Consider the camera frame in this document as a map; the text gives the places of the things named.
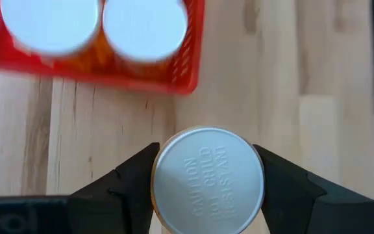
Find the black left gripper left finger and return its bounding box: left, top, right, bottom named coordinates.
left=68, top=142, right=161, bottom=234

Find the amber pill bottle white label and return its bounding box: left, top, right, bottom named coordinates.
left=0, top=0, right=101, bottom=57

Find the amber pill bottle red print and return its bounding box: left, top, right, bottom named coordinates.
left=150, top=125, right=266, bottom=234

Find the red plastic basket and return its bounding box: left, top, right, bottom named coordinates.
left=0, top=0, right=206, bottom=96

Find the small amber pill bottle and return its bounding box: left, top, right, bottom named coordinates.
left=102, top=0, right=188, bottom=62

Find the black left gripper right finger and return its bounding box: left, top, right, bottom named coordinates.
left=253, top=144, right=373, bottom=234

